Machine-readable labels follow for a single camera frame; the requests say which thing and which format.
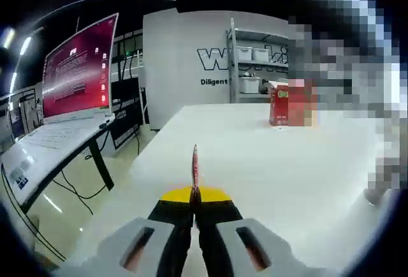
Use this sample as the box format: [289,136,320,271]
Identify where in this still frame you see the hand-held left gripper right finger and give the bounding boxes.
[194,186,319,277]

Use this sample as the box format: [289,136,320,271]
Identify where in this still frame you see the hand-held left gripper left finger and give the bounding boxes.
[50,186,195,277]

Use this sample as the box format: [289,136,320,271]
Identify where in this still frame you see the red coffee pouch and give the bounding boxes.
[189,144,202,209]

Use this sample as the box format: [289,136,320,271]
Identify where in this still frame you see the red coffee box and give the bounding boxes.
[268,84,319,128]

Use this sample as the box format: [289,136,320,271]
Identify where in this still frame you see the white desk black legs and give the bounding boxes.
[0,110,116,214]

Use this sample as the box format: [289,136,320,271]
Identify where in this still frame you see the group of white storage bins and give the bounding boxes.
[237,48,270,94]

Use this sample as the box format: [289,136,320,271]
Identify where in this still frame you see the grey metal shelf rack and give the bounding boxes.
[226,17,289,104]

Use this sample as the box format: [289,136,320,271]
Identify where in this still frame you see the curved monitor red screen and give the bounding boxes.
[41,11,120,122]

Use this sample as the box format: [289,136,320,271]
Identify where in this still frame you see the black floor cable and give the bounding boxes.
[52,168,111,202]

